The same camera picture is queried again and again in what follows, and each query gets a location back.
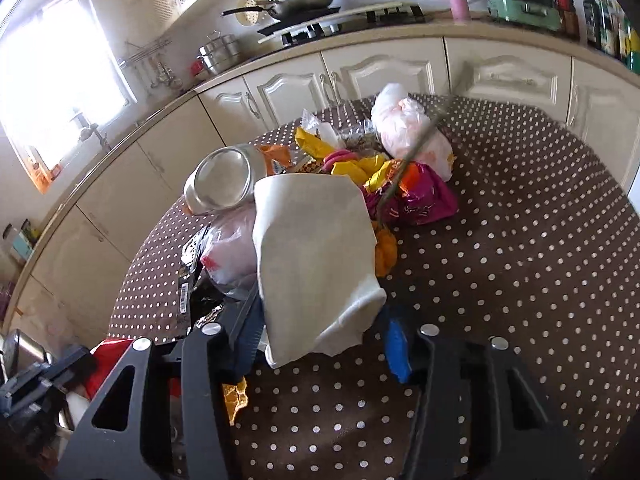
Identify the clear plastic wrapper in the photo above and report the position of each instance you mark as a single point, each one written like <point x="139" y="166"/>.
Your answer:
<point x="320" y="125"/>

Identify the small orange wrapper scrap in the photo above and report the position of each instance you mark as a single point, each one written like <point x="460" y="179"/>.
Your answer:
<point x="235" y="400"/>

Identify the black plastic wrapper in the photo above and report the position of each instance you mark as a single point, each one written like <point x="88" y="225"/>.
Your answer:
<point x="192" y="270"/>

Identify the green bottle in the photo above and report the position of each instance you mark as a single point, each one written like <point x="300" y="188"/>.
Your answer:
<point x="632" y="45"/>

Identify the green electric cooking pot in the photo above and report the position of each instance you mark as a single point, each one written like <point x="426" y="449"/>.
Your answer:
<point x="520" y="5"/>

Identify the cream kitchen cabinet unit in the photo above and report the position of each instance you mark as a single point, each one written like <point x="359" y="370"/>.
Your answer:
<point x="165" y="175"/>

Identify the magenta snack wrapper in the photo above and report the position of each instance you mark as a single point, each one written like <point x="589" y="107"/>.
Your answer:
<point x="420" y="200"/>

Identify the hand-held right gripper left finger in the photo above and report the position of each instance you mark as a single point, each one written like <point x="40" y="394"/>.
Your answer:
<point x="248" y="355"/>

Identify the glass jar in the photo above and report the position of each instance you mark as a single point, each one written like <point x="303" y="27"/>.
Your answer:
<point x="222" y="180"/>

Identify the pale pink plastic bag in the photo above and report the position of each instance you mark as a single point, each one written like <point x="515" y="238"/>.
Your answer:
<point x="230" y="250"/>

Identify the dark wok pan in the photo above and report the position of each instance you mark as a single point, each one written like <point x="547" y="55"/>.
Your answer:
<point x="300" y="2"/>

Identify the stainless steamer pot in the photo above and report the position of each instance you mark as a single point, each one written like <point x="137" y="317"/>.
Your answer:
<point x="220" y="55"/>

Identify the white perforated strainer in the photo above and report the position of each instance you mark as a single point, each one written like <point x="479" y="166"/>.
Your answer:
<point x="248" y="12"/>

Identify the white paper napkin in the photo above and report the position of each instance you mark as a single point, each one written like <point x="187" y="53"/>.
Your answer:
<point x="315" y="265"/>

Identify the wall utensil rack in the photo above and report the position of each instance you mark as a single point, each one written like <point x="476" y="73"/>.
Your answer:
<point x="155" y="65"/>

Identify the yellow snack wrapper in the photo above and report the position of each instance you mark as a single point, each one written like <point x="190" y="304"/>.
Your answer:
<point x="362" y="167"/>
<point x="312" y="145"/>

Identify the orange crumpled wrapper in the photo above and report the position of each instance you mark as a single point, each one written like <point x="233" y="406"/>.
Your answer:
<point x="386" y="252"/>

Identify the kitchen window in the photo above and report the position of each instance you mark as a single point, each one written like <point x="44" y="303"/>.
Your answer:
<point x="60" y="80"/>

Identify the black gas stove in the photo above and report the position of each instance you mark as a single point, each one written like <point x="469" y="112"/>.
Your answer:
<point x="325" y="27"/>

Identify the stainless steel container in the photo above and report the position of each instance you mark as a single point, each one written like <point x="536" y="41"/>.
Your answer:
<point x="22" y="352"/>

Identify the pink white plastic bag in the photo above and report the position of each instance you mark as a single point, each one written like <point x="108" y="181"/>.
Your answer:
<point x="410" y="125"/>

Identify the metal sink faucet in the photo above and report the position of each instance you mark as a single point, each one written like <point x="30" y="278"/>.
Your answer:
<point x="90" y="132"/>

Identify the dark sauce bottle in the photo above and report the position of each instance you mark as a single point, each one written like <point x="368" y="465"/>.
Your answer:
<point x="610" y="30"/>
<point x="592" y="20"/>

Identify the pink wrapper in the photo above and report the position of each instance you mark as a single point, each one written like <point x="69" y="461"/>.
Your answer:
<point x="340" y="158"/>

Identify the brown polka dot tablecloth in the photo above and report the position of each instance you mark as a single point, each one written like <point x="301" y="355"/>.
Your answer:
<point x="500" y="285"/>

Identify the orange packet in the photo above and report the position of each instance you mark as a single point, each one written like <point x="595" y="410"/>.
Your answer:
<point x="45" y="172"/>

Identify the red plastic bag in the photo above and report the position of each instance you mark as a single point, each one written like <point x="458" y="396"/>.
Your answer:
<point x="107" y="360"/>

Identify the orange printed wrapper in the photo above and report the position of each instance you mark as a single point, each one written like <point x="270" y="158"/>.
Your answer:
<point x="276" y="159"/>

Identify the teal label storage jar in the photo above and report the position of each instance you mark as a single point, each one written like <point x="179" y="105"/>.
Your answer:
<point x="24" y="247"/>

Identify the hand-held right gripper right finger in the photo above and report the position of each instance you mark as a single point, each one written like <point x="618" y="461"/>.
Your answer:
<point x="397" y="350"/>

